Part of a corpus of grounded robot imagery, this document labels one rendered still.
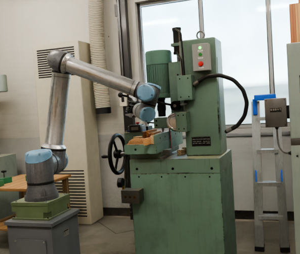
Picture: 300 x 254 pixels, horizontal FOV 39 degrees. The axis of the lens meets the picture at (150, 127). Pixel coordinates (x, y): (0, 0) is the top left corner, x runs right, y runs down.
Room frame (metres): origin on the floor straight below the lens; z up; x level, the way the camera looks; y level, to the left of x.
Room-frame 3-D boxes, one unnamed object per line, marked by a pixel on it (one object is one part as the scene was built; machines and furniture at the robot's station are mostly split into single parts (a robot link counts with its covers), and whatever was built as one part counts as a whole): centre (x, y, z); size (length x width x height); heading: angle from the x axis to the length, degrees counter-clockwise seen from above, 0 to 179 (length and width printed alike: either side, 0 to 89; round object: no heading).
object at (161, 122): (2.77, -0.10, 1.01); 0.14 x 0.07 x 0.09; 70
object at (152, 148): (2.83, 0.01, 0.87); 0.61 x 0.30 x 0.06; 160
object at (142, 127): (2.85, 0.09, 0.99); 0.13 x 0.11 x 0.06; 160
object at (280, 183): (3.14, -0.87, 0.58); 0.27 x 0.25 x 1.16; 163
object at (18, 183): (3.73, 1.16, 0.32); 0.66 x 0.57 x 0.64; 159
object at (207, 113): (2.68, -0.36, 1.16); 0.22 x 0.22 x 0.72; 70
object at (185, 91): (2.56, -0.24, 1.23); 0.09 x 0.08 x 0.15; 70
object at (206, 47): (2.54, -0.34, 1.40); 0.10 x 0.06 x 0.16; 70
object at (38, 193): (2.35, 0.64, 0.70); 0.19 x 0.19 x 0.10
